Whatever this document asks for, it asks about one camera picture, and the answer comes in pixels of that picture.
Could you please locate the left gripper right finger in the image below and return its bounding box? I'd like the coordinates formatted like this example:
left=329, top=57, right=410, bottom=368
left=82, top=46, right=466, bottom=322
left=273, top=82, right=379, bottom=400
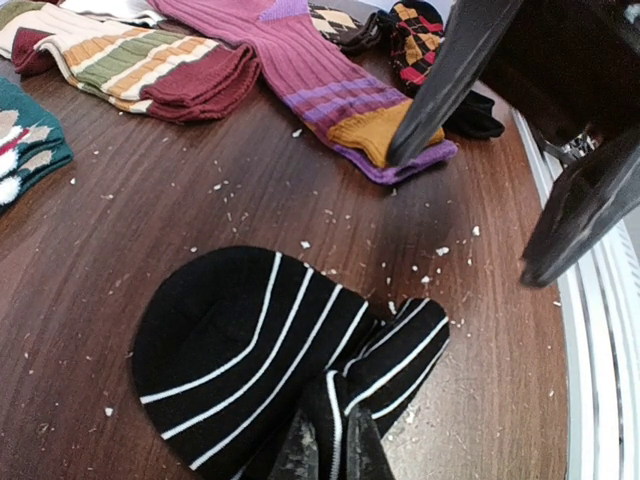
left=345, top=406, right=395, bottom=480

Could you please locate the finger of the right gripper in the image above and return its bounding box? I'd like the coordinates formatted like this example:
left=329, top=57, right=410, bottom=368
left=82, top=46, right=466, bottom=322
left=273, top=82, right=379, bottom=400
left=520, top=125, right=639, bottom=288

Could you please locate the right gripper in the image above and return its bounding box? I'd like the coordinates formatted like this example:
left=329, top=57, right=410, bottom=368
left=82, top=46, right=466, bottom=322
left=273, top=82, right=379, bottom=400
left=387, top=0, right=639, bottom=167

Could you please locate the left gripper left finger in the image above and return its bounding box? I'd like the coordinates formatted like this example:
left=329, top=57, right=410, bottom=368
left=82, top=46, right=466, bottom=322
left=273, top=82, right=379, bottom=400
left=269, top=408, right=320, bottom=480

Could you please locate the black white striped sock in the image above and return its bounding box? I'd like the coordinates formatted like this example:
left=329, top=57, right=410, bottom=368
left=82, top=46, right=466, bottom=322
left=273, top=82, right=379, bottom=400
left=132, top=246, right=450, bottom=479

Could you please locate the black orange argyle sock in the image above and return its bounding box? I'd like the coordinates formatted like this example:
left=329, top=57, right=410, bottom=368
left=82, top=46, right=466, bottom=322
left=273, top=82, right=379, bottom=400
left=385, top=1, right=504, bottom=140

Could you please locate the brown argyle sock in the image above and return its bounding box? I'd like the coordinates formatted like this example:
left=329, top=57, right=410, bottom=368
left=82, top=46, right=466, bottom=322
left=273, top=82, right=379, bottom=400
left=309, top=3, right=385, bottom=56

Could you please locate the purple yellow sock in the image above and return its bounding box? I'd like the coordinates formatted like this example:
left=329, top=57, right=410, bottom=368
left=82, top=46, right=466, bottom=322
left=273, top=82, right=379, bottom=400
left=151, top=1, right=457, bottom=185

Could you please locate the beige striped sock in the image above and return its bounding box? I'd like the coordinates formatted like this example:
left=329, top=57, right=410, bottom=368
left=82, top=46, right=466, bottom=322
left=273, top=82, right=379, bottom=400
left=1, top=1, right=261, bottom=123

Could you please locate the cream short sock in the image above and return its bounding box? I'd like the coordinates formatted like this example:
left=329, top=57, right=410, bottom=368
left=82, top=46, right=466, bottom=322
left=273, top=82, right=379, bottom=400
left=59, top=0, right=166, bottom=27

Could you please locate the dark green reindeer sock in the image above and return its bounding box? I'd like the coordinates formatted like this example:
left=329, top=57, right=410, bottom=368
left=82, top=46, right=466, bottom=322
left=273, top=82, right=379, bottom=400
left=1, top=77, right=73, bottom=212

